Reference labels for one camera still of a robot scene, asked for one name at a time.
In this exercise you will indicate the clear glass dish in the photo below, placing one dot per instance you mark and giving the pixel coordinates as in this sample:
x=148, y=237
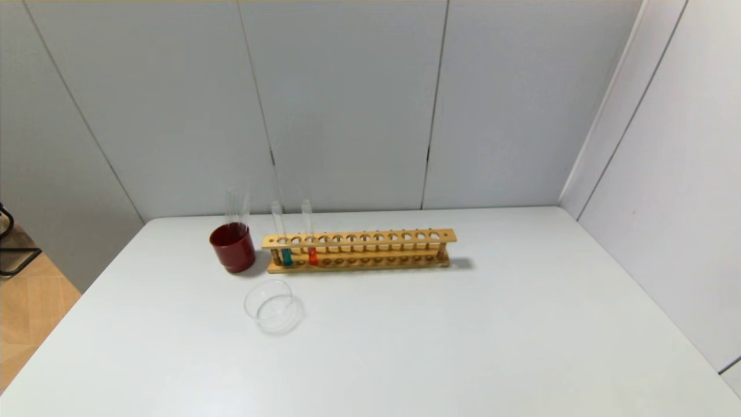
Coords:
x=278, y=315

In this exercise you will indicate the wooden test tube rack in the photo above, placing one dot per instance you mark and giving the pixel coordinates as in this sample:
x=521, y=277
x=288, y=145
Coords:
x=359, y=238

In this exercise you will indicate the test tube with red pigment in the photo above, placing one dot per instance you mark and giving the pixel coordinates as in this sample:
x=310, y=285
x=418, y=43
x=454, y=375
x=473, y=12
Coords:
x=312, y=256

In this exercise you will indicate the test tube with blue pigment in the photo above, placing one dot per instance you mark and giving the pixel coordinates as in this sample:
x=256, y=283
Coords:
x=286, y=256

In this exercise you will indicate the black metal chair frame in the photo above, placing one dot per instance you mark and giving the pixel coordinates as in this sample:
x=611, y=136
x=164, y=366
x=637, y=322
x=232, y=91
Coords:
x=17, y=252

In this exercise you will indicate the dark red cup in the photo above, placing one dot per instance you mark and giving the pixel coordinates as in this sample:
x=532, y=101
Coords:
x=233, y=252

